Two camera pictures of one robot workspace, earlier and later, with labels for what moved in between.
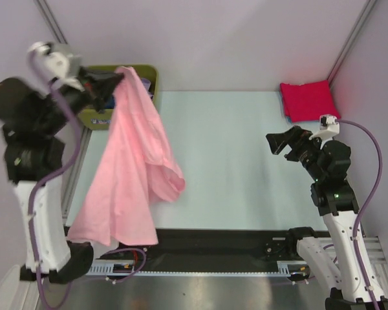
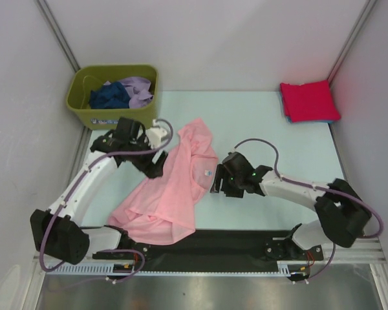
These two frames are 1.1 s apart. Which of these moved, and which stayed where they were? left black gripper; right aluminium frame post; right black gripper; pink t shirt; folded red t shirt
Moved: left black gripper; right black gripper; pink t shirt
Stayed: right aluminium frame post; folded red t shirt
